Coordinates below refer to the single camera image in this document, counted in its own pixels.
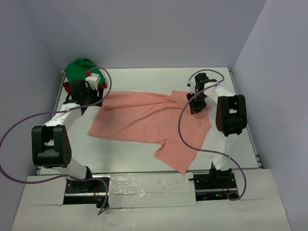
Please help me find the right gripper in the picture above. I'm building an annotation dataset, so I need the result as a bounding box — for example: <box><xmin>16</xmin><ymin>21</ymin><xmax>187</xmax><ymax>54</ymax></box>
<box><xmin>187</xmin><ymin>91</ymin><xmax>208</xmax><ymax>114</ymax></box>

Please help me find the pink t shirt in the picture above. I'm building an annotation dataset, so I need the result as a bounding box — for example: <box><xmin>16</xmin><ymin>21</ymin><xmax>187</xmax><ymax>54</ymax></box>
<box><xmin>88</xmin><ymin>90</ymin><xmax>211</xmax><ymax>174</ymax></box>

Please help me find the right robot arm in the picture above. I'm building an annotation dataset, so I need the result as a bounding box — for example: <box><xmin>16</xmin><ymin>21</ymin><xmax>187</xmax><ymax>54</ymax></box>
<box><xmin>186</xmin><ymin>70</ymin><xmax>247</xmax><ymax>188</ymax></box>

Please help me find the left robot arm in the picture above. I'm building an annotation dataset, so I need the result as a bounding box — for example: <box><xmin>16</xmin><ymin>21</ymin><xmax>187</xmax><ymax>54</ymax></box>
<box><xmin>31</xmin><ymin>76</ymin><xmax>103</xmax><ymax>192</ymax></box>

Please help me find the red folded t shirt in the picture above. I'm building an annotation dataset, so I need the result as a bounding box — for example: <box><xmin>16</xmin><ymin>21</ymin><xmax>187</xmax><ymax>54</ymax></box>
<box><xmin>63</xmin><ymin>81</ymin><xmax>72</xmax><ymax>93</ymax></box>

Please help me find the green folded t shirt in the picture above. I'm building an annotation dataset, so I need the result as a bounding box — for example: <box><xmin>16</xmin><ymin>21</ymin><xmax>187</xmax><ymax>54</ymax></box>
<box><xmin>65</xmin><ymin>58</ymin><xmax>97</xmax><ymax>84</ymax></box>

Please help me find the silver taped panel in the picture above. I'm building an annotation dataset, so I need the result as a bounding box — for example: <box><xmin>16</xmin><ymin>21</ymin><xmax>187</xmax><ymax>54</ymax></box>
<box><xmin>108</xmin><ymin>173</ymin><xmax>196</xmax><ymax>208</ymax></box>

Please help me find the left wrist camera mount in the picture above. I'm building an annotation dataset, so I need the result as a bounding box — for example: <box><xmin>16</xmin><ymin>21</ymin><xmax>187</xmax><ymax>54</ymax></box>
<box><xmin>85</xmin><ymin>71</ymin><xmax>101</xmax><ymax>90</ymax></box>

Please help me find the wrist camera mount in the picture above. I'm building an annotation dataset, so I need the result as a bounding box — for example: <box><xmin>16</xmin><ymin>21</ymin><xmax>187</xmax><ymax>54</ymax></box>
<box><xmin>187</xmin><ymin>81</ymin><xmax>197</xmax><ymax>94</ymax></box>
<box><xmin>85</xmin><ymin>71</ymin><xmax>101</xmax><ymax>90</ymax></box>

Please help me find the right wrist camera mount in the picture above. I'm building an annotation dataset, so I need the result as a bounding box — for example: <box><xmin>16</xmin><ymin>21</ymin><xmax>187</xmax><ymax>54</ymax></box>
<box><xmin>187</xmin><ymin>81</ymin><xmax>197</xmax><ymax>94</ymax></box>

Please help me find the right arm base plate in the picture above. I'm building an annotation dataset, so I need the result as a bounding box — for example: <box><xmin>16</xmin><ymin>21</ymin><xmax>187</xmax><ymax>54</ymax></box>
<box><xmin>188</xmin><ymin>173</ymin><xmax>239</xmax><ymax>201</ymax></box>

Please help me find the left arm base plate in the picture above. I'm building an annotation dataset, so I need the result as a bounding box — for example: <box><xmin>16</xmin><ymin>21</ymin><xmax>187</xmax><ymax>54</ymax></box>
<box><xmin>63</xmin><ymin>180</ymin><xmax>106</xmax><ymax>208</ymax></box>

